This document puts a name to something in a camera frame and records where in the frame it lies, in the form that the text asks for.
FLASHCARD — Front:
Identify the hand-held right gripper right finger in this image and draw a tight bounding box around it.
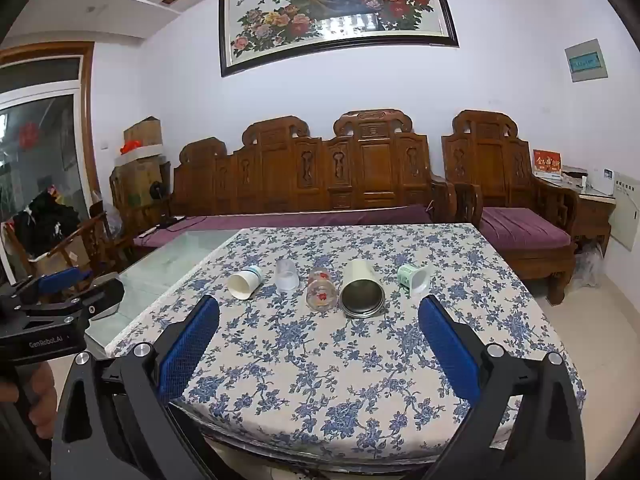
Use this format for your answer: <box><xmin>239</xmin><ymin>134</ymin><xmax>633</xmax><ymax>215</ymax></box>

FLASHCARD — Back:
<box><xmin>418</xmin><ymin>294</ymin><xmax>587</xmax><ymax>480</ymax></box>

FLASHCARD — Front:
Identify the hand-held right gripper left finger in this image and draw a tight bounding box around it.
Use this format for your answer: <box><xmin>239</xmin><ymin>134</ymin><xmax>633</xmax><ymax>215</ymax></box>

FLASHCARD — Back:
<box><xmin>52</xmin><ymin>294</ymin><xmax>221</xmax><ymax>480</ymax></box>

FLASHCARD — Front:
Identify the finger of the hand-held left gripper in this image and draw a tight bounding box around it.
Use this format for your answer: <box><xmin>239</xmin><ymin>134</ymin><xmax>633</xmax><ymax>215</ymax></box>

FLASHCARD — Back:
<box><xmin>11</xmin><ymin>266</ymin><xmax>95</xmax><ymax>307</ymax></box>
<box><xmin>22</xmin><ymin>276</ymin><xmax>126</xmax><ymax>322</ymax></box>

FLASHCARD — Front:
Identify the green and white cup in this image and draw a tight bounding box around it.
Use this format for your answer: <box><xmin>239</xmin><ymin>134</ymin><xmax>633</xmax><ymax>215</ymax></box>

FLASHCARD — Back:
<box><xmin>397</xmin><ymin>262</ymin><xmax>433</xmax><ymax>296</ymax></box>

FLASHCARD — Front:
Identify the white paper cup teal print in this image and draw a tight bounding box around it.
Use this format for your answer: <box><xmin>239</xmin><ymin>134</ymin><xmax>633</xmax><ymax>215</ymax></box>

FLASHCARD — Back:
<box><xmin>227</xmin><ymin>265</ymin><xmax>264</xmax><ymax>301</ymax></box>

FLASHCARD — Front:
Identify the cream metal tumbler cup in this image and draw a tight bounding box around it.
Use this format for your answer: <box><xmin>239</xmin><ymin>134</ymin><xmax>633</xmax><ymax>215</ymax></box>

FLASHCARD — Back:
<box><xmin>338</xmin><ymin>258</ymin><xmax>387</xmax><ymax>320</ymax></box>

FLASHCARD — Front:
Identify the clear plastic cup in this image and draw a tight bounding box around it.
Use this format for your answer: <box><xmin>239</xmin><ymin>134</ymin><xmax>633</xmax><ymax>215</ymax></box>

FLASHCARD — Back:
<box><xmin>274</xmin><ymin>258</ymin><xmax>301</xmax><ymax>292</ymax></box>

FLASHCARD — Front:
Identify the glass cup red print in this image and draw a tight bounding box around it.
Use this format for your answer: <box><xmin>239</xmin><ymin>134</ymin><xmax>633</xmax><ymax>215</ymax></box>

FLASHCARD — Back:
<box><xmin>305</xmin><ymin>267</ymin><xmax>337</xmax><ymax>314</ymax></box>

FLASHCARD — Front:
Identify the person's left hand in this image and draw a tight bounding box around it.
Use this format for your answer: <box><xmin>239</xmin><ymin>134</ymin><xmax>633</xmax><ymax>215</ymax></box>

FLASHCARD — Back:
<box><xmin>0</xmin><ymin>360</ymin><xmax>59</xmax><ymax>427</ymax></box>

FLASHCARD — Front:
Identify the round-backed wooden chair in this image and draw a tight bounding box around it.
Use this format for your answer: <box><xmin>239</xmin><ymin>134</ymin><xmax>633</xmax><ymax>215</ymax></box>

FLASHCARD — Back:
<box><xmin>6</xmin><ymin>200</ymin><xmax>132</xmax><ymax>282</ymax></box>

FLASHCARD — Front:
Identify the dark clothes pile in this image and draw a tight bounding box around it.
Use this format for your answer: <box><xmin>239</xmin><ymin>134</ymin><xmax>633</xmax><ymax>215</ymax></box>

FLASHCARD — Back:
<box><xmin>12</xmin><ymin>191</ymin><xmax>82</xmax><ymax>257</ymax></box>

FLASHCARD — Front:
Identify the large cardboard box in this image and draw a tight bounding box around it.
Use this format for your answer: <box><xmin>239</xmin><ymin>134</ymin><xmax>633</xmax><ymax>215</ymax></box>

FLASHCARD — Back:
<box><xmin>114</xmin><ymin>156</ymin><xmax>167</xmax><ymax>212</ymax></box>

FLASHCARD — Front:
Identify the wooden framed glass door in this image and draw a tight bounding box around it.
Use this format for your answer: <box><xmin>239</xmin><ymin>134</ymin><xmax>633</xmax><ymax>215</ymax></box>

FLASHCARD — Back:
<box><xmin>0</xmin><ymin>41</ymin><xmax>102</xmax><ymax>286</ymax></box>

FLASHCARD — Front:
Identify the blue floral tablecloth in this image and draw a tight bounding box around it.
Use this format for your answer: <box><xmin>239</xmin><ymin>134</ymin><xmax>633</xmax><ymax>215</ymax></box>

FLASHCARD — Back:
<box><xmin>105</xmin><ymin>223</ymin><xmax>587</xmax><ymax>466</ymax></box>

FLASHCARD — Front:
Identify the square purple seat cushion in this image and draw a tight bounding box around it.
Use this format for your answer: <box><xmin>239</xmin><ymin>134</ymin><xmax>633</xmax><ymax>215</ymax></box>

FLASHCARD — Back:
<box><xmin>479</xmin><ymin>206</ymin><xmax>574</xmax><ymax>252</ymax></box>

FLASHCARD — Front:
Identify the red window decoration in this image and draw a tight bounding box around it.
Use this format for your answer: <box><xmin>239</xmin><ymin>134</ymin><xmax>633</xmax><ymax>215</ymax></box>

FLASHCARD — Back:
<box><xmin>18</xmin><ymin>120</ymin><xmax>41</xmax><ymax>149</ymax></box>

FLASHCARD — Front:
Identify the clear plastic bag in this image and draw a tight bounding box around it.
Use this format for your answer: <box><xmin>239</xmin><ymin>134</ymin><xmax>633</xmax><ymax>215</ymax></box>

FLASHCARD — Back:
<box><xmin>572</xmin><ymin>242</ymin><xmax>607</xmax><ymax>291</ymax></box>

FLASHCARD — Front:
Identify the small cardboard box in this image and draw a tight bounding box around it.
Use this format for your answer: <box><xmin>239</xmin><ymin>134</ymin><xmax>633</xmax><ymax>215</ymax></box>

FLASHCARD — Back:
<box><xmin>123</xmin><ymin>116</ymin><xmax>164</xmax><ymax>149</ymax></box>

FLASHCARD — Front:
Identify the long purple sofa cushion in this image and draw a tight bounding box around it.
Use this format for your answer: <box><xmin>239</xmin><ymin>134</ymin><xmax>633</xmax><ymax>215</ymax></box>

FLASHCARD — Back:
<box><xmin>132</xmin><ymin>205</ymin><xmax>434</xmax><ymax>249</ymax></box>

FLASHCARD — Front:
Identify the carved wooden armchair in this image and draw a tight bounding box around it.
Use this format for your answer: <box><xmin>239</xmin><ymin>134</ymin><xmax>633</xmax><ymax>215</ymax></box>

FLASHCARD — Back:
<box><xmin>441</xmin><ymin>109</ymin><xmax>582</xmax><ymax>306</ymax></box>

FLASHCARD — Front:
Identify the wooden side table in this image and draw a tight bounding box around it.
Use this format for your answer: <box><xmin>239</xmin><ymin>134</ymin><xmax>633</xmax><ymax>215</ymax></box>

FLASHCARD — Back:
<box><xmin>569</xmin><ymin>180</ymin><xmax>617</xmax><ymax>262</ymax></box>

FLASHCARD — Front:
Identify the red gift box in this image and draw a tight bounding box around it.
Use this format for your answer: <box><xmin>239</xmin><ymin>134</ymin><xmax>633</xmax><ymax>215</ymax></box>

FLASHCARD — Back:
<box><xmin>531</xmin><ymin>149</ymin><xmax>564</xmax><ymax>181</ymax></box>

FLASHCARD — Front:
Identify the carved wooden sofa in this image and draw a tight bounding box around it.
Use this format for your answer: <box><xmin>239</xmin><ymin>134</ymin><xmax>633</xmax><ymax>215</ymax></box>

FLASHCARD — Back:
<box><xmin>167</xmin><ymin>108</ymin><xmax>459</xmax><ymax>251</ymax></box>

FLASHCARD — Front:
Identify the white radiator cover panel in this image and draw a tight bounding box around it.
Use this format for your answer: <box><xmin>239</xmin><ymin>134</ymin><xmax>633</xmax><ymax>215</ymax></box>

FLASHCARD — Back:
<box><xmin>610</xmin><ymin>172</ymin><xmax>640</xmax><ymax>252</ymax></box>

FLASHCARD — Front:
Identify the framed peacock flower painting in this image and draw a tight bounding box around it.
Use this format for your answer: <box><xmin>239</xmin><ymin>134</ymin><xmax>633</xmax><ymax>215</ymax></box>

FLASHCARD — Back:
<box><xmin>218</xmin><ymin>0</ymin><xmax>460</xmax><ymax>79</ymax></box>

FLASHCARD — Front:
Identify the black power strip cable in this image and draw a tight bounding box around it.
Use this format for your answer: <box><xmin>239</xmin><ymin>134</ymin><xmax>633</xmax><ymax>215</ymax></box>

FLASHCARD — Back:
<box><xmin>137</xmin><ymin>214</ymin><xmax>187</xmax><ymax>239</ymax></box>

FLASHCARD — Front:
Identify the grey wall electrical box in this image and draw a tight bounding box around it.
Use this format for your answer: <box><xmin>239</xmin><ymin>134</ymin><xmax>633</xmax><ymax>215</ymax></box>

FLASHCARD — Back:
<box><xmin>564</xmin><ymin>38</ymin><xmax>610</xmax><ymax>83</ymax></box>

